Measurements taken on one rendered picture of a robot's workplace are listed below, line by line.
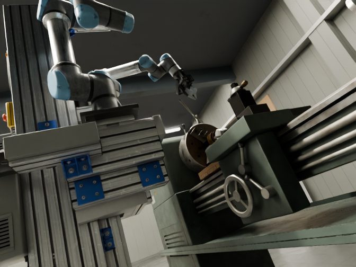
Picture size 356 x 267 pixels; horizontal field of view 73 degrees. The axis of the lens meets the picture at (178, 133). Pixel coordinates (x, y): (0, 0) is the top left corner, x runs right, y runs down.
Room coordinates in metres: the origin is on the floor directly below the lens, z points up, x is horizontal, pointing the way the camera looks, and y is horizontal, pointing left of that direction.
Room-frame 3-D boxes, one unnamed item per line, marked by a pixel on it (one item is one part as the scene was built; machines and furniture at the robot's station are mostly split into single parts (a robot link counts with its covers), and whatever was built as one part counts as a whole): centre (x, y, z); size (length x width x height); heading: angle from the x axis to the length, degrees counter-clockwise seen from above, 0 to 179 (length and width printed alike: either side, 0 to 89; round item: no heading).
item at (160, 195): (1.89, 0.07, 1.06); 0.59 x 0.48 x 0.39; 27
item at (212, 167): (1.31, -0.26, 0.89); 0.36 x 0.30 x 0.04; 117
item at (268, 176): (0.91, -0.20, 0.73); 0.27 x 0.12 x 0.27; 27
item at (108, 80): (0.90, 0.26, 1.33); 0.13 x 0.12 x 0.14; 135
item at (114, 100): (0.90, 0.25, 1.21); 0.15 x 0.15 x 0.10
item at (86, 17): (0.63, 0.15, 1.46); 0.11 x 0.08 x 0.11; 135
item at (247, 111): (1.03, -0.31, 1.00); 0.20 x 0.10 x 0.05; 27
